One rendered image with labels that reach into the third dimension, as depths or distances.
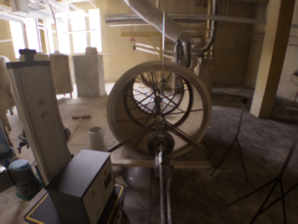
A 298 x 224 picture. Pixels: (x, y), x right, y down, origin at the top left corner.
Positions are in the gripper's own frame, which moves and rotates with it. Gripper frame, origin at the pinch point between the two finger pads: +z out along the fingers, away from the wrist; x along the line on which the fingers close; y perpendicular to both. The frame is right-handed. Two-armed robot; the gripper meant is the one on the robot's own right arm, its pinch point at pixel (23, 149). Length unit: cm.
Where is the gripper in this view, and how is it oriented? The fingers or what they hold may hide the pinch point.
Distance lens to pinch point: 226.9
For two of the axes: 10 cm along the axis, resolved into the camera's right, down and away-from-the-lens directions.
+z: -4.0, 8.9, 2.1
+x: 0.0, -2.3, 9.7
